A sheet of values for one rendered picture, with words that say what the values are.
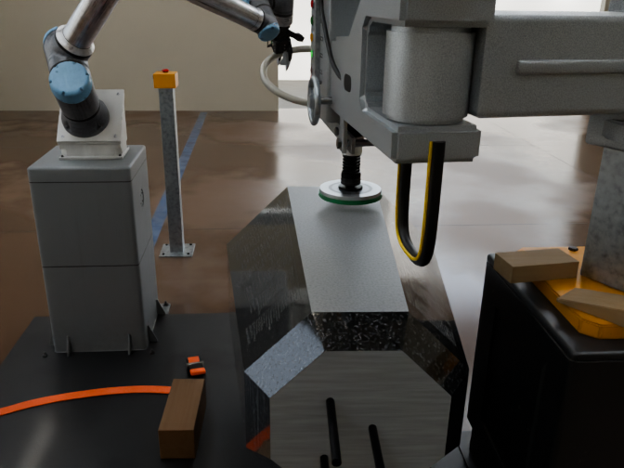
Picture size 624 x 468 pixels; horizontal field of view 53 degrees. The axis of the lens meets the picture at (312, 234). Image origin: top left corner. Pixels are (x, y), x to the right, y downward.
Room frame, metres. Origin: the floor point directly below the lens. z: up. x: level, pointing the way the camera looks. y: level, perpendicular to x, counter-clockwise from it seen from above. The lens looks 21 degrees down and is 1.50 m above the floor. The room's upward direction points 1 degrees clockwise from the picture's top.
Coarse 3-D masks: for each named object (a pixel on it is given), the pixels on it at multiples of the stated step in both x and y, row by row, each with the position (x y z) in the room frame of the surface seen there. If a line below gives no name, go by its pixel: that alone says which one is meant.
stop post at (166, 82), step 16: (160, 80) 3.49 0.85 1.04; (176, 80) 3.55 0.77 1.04; (160, 96) 3.51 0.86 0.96; (160, 112) 3.51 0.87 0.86; (176, 128) 3.58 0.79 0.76; (176, 144) 3.53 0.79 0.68; (176, 160) 3.51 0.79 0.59; (176, 176) 3.51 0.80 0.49; (176, 192) 3.51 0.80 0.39; (176, 208) 3.51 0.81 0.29; (176, 224) 3.51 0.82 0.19; (176, 240) 3.51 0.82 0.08; (160, 256) 3.44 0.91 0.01; (176, 256) 3.45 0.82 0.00
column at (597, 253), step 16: (608, 160) 1.56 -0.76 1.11; (608, 176) 1.56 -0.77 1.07; (608, 192) 1.55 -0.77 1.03; (592, 208) 1.58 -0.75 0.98; (608, 208) 1.54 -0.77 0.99; (592, 224) 1.57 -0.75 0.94; (608, 224) 1.54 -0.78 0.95; (592, 240) 1.56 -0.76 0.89; (608, 240) 1.53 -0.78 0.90; (592, 256) 1.56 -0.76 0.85; (608, 256) 1.52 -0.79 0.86; (592, 272) 1.55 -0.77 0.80; (608, 272) 1.51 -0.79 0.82
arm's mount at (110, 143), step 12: (108, 96) 2.65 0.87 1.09; (120, 96) 2.66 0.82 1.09; (108, 108) 2.61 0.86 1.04; (120, 108) 2.61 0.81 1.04; (60, 120) 2.55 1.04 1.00; (120, 120) 2.57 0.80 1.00; (60, 132) 2.51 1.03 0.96; (108, 132) 2.53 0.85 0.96; (120, 132) 2.53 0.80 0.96; (60, 144) 2.48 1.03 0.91; (72, 144) 2.49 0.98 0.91; (84, 144) 2.49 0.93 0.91; (96, 144) 2.50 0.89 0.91; (108, 144) 2.51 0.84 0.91; (120, 144) 2.51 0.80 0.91; (60, 156) 2.49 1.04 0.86; (72, 156) 2.49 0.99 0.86; (84, 156) 2.49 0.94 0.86; (96, 156) 2.50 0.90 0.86; (108, 156) 2.50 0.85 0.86; (120, 156) 2.51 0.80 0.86
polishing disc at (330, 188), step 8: (328, 184) 2.09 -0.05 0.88; (336, 184) 2.09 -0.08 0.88; (360, 184) 2.10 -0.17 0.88; (368, 184) 2.10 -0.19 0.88; (320, 192) 2.02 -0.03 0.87; (328, 192) 1.99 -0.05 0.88; (336, 192) 1.99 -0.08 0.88; (344, 192) 2.00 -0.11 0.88; (352, 192) 2.00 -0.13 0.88; (360, 192) 2.00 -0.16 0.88; (368, 192) 2.00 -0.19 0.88; (376, 192) 2.00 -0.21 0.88; (344, 200) 1.95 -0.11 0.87; (352, 200) 1.95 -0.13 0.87; (360, 200) 1.95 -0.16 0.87
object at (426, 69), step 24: (408, 48) 1.33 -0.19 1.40; (432, 48) 1.31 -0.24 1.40; (456, 48) 1.32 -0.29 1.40; (384, 72) 1.40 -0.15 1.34; (408, 72) 1.33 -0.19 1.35; (432, 72) 1.31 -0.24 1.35; (456, 72) 1.32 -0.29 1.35; (384, 96) 1.38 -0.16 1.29; (408, 96) 1.32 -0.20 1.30; (432, 96) 1.31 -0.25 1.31; (456, 96) 1.32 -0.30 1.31; (408, 120) 1.33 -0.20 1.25; (432, 120) 1.31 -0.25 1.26; (456, 120) 1.34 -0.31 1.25
